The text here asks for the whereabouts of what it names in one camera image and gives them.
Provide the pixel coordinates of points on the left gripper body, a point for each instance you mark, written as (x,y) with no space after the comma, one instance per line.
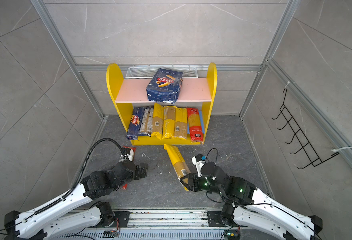
(138,175)

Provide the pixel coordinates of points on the yellow short spaghetti bag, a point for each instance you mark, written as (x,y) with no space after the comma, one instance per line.
(157,121)

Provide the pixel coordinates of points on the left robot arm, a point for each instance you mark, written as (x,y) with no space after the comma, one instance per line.
(51,218)

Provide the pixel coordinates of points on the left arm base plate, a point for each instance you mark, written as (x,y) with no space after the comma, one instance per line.
(118,219)

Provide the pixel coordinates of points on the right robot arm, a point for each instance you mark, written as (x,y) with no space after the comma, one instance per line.
(245,205)

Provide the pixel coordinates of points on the clear spaghetti bag white label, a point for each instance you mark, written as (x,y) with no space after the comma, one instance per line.
(146,124)

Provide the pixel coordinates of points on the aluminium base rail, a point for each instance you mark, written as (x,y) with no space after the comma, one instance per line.
(166,225)

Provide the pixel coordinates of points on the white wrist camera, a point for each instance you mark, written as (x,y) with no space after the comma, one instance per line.
(199,161)
(128,155)

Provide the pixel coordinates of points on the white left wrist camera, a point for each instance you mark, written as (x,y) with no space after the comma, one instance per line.
(128,155)

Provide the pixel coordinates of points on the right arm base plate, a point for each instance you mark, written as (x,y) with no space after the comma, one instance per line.
(216,220)

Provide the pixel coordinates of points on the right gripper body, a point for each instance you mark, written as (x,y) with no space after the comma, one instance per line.
(200,184)

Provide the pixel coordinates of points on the red spaghetti bag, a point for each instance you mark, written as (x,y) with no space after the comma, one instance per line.
(195,127)
(127,166)

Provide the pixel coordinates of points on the yellow shelf unit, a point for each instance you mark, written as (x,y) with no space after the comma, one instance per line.
(198,93)

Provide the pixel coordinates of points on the blue Barilla spaghetti box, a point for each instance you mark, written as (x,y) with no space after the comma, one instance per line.
(135,123)

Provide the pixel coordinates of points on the blue Barilla rigatoni box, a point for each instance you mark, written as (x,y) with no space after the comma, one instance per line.
(165,86)

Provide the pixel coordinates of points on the black wire wall rack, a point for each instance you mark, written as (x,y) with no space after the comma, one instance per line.
(299,136)

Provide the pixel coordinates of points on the yellow Pastatime spaghetti bag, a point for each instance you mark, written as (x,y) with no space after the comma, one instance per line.
(168,122)

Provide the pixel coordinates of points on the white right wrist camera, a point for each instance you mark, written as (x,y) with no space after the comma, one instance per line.
(199,161)

